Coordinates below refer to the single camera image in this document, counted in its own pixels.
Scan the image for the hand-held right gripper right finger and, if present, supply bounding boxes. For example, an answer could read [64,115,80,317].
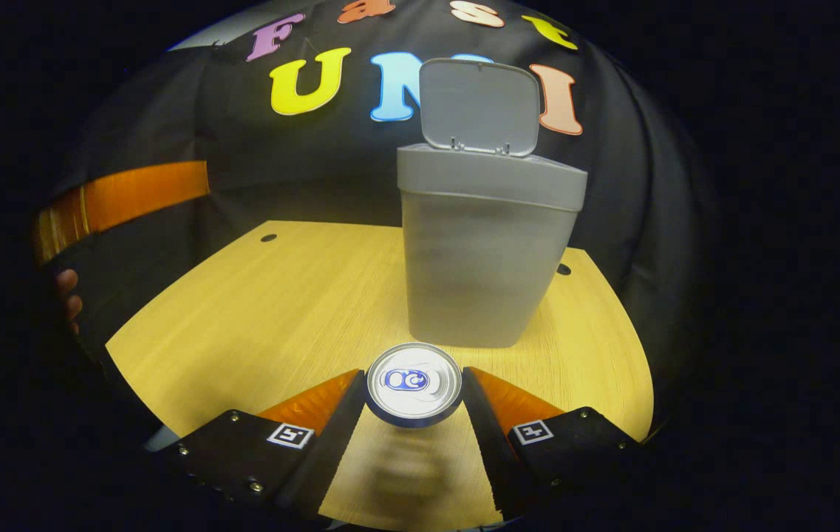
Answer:
[462,366,646,520]

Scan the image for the white desktop garbage bin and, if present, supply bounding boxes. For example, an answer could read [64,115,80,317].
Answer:
[397,58,589,349]

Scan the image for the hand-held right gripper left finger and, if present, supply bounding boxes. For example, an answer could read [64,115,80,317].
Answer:
[168,369,367,518]

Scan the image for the wooden desktop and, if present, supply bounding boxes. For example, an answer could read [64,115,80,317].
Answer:
[106,219,655,532]

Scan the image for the blue pop can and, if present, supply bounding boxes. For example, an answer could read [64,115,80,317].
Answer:
[364,342,464,429]

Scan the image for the black backdrop cloth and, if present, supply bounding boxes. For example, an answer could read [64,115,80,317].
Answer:
[43,0,716,437]

